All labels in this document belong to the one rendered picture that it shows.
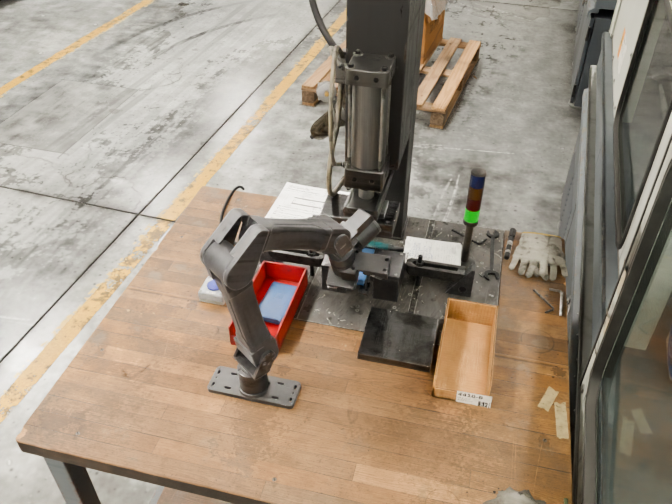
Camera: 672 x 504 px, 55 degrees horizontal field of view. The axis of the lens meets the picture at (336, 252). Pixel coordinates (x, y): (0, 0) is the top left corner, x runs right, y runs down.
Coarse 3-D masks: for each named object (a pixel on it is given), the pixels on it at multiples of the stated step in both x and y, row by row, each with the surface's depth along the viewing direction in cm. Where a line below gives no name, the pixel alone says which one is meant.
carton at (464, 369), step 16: (448, 304) 155; (464, 304) 157; (480, 304) 156; (448, 320) 160; (464, 320) 160; (480, 320) 159; (496, 320) 151; (448, 336) 156; (464, 336) 156; (480, 336) 156; (448, 352) 152; (464, 352) 152; (480, 352) 152; (448, 368) 149; (464, 368) 149; (480, 368) 149; (448, 384) 145; (464, 384) 145; (480, 384) 145; (464, 400) 141; (480, 400) 140
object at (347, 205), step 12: (360, 192) 152; (372, 192) 152; (384, 192) 155; (324, 204) 158; (336, 204) 158; (348, 204) 151; (360, 204) 151; (372, 204) 151; (384, 204) 155; (396, 204) 158; (336, 216) 154; (348, 216) 154; (384, 216) 154; (396, 216) 156; (384, 228) 152
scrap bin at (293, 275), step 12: (264, 264) 170; (276, 264) 169; (288, 264) 168; (264, 276) 171; (276, 276) 172; (288, 276) 171; (300, 276) 170; (264, 288) 169; (300, 288) 164; (300, 300) 166; (288, 312) 156; (276, 324) 159; (288, 324) 158; (276, 336) 149
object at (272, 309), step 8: (272, 288) 169; (280, 288) 169; (288, 288) 169; (272, 296) 167; (288, 296) 167; (264, 304) 164; (272, 304) 164; (280, 304) 164; (288, 304) 164; (264, 312) 162; (272, 312) 162; (280, 312) 162; (264, 320) 160; (272, 320) 158; (280, 320) 160
